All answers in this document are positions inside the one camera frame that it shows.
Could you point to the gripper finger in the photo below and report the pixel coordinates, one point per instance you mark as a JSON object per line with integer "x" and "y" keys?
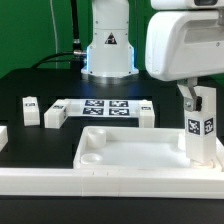
{"x": 192, "y": 102}

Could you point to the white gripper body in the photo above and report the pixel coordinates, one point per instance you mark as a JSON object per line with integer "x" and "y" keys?
{"x": 184, "y": 44}

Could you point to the white desk top tray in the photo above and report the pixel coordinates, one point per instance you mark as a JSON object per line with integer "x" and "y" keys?
{"x": 102, "y": 147}

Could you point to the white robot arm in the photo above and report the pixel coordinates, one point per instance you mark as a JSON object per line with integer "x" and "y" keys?
{"x": 110, "y": 57}

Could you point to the white L-shaped obstacle fence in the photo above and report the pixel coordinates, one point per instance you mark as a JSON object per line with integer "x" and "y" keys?
{"x": 206, "y": 184}

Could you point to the white U-shaped marker base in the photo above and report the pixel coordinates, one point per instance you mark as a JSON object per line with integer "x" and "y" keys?
{"x": 58, "y": 113}

